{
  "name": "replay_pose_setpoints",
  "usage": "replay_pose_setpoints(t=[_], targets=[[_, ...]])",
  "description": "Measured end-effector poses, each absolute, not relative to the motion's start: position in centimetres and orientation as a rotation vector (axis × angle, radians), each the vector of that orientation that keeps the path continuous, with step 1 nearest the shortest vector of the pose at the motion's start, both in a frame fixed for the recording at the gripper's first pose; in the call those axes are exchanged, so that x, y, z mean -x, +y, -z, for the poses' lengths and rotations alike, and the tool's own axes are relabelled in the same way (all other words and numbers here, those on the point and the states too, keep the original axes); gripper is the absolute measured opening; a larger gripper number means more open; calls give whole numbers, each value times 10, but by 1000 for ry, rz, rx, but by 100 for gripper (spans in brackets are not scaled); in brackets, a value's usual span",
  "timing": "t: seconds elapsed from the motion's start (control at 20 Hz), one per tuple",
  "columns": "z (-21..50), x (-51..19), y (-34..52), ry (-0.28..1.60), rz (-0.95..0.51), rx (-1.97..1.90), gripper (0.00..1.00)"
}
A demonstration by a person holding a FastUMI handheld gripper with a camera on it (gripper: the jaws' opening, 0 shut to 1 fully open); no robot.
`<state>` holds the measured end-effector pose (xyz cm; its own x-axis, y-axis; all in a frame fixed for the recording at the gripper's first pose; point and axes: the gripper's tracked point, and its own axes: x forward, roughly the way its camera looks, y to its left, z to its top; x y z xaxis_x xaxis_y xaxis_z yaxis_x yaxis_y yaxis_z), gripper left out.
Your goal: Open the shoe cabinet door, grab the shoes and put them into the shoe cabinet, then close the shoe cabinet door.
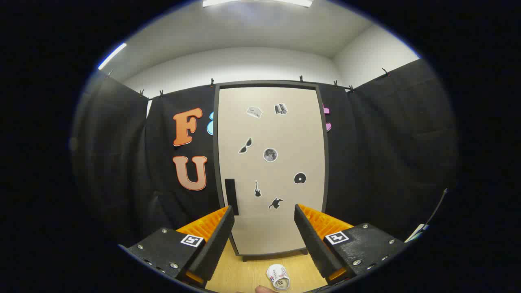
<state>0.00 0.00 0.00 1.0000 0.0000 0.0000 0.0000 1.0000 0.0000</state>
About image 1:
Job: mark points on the row of black cloth clips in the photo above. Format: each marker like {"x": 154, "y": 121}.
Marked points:
{"x": 211, "y": 83}

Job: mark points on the dark metal stand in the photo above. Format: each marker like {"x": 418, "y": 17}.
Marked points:
{"x": 437, "y": 205}

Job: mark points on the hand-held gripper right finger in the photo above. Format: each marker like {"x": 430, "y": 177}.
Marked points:
{"x": 313, "y": 244}

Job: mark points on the white paper sheet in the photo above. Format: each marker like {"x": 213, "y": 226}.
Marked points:
{"x": 416, "y": 232}

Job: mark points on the white canvas shoe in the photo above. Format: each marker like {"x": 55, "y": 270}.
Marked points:
{"x": 278, "y": 276}

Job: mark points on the black backdrop cloth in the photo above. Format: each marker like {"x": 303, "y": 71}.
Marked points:
{"x": 366, "y": 162}

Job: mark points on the dark grey shoe cabinet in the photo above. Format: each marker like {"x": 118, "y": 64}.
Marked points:
{"x": 264, "y": 84}

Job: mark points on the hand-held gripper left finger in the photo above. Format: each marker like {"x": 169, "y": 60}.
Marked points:
{"x": 215, "y": 248}

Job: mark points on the ceiling light strip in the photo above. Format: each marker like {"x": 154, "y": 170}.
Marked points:
{"x": 220, "y": 3}
{"x": 112, "y": 56}

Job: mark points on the beige shoe cabinet door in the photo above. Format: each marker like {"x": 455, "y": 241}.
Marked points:
{"x": 276, "y": 134}

